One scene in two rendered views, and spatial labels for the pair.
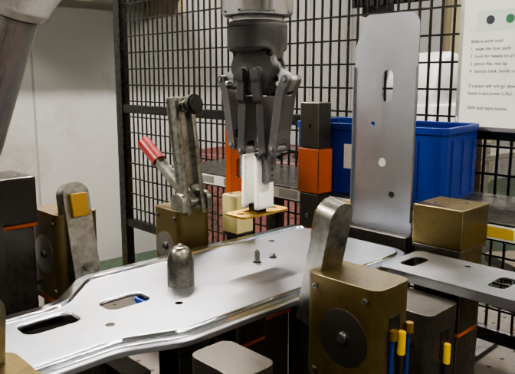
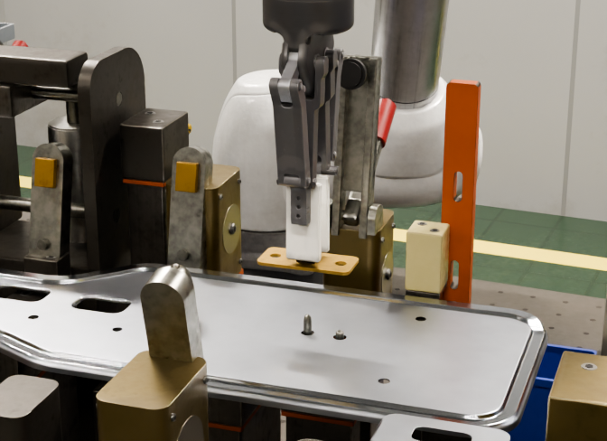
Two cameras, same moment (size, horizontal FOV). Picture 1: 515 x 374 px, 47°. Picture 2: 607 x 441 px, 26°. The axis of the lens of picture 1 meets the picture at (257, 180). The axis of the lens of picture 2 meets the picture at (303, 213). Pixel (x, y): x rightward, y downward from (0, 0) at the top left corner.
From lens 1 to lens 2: 1.01 m
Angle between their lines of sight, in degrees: 61
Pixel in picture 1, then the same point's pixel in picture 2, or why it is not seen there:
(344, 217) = (167, 300)
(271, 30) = (281, 6)
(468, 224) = (570, 427)
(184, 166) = (338, 163)
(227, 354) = (23, 390)
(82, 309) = (62, 294)
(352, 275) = (146, 376)
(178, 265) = not seen: hidden behind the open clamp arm
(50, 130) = not seen: outside the picture
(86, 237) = (191, 220)
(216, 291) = not seen: hidden behind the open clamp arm
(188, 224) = (334, 247)
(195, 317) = (81, 348)
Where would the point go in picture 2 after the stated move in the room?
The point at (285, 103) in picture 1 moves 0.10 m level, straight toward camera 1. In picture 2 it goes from (282, 117) to (163, 132)
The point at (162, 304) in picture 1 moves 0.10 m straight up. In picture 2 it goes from (105, 323) to (99, 220)
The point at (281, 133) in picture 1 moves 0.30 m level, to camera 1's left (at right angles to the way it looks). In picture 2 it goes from (284, 160) to (149, 80)
